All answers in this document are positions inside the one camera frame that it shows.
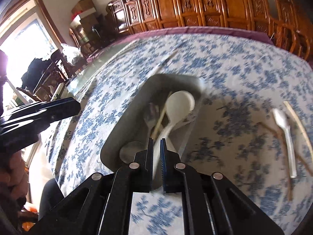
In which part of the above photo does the pale wooden chopstick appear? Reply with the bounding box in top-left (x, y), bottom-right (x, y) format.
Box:
top-left (151, 103), bottom-right (166, 140)

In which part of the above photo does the large white ladle spoon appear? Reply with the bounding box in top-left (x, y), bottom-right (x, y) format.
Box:
top-left (153, 91), bottom-right (195, 179)

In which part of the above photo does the metal spoon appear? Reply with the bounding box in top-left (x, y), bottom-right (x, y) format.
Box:
top-left (143, 102), bottom-right (160, 140)
top-left (119, 141), bottom-right (145, 163)

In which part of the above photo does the person's left hand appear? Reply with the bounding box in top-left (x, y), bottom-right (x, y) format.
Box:
top-left (1, 151), bottom-right (28, 200)

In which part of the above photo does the metal rectangular tray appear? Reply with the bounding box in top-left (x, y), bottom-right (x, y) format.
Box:
top-left (100, 74), bottom-right (206, 171)

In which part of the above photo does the blue floral tablecloth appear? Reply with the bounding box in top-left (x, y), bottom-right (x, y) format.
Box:
top-left (47, 34), bottom-right (312, 234)

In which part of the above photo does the small white plastic spoon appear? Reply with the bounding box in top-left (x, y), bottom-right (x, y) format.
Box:
top-left (273, 108), bottom-right (297, 179)

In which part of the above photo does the light bamboo chopstick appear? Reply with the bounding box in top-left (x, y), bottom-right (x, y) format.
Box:
top-left (283, 101), bottom-right (313, 156)

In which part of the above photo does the cardboard boxes stack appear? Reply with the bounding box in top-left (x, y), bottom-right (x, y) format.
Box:
top-left (71, 0), bottom-right (97, 21)

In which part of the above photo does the wooden armchair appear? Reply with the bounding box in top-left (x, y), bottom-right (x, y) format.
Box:
top-left (268, 17), bottom-right (310, 61)

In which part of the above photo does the carved wooden screen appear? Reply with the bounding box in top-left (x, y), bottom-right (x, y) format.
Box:
top-left (106, 0), bottom-right (270, 34)

